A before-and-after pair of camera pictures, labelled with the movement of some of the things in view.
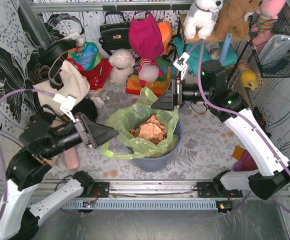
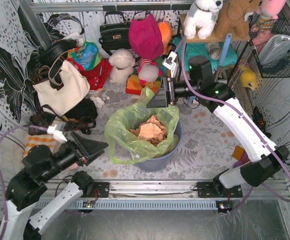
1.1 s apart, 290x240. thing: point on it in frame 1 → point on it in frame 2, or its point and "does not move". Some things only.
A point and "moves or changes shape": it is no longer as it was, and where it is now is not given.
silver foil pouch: x=276 y=47 does not move
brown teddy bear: x=232 y=19 does not move
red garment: x=96 y=75 does not move
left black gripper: x=83 y=131 → x=80 y=152
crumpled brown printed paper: x=153 y=129 does not move
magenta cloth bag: x=146 y=37 does not move
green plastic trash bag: x=143 y=130 moves or changes shape
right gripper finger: x=166 y=102 → x=162 y=93
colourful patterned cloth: x=87 y=55 does not move
